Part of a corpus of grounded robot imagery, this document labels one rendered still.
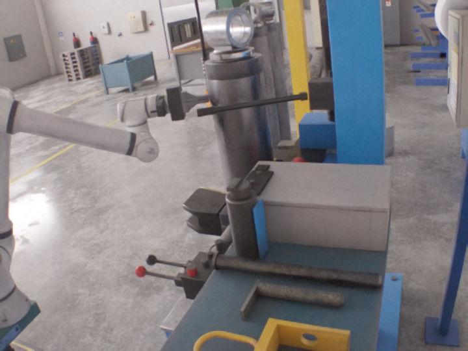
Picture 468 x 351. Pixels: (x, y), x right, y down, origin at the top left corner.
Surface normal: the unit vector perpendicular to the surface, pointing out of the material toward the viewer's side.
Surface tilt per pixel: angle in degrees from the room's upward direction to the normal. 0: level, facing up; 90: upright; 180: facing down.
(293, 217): 90
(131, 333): 0
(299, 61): 90
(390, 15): 90
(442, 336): 0
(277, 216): 90
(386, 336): 0
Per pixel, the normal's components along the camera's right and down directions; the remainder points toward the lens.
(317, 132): -0.37, 0.42
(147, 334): -0.13, -0.91
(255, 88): 0.64, 0.23
